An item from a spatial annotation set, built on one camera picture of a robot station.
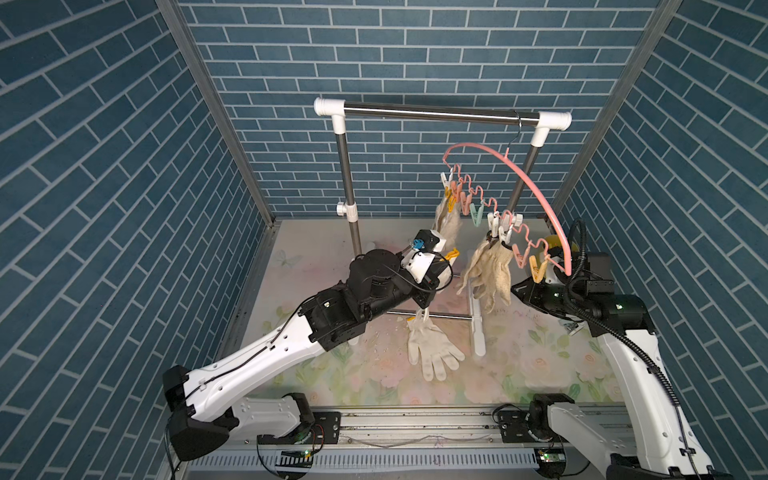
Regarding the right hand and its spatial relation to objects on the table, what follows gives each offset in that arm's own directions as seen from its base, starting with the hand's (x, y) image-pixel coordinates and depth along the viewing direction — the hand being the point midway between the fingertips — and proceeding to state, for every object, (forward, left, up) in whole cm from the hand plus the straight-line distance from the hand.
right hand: (518, 290), depth 72 cm
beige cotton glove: (+2, +7, +3) cm, 8 cm away
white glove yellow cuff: (-7, +17, -25) cm, 31 cm away
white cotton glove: (+16, +17, +6) cm, 24 cm away
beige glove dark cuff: (+6, +9, -3) cm, 11 cm away
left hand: (-5, +18, +15) cm, 23 cm away
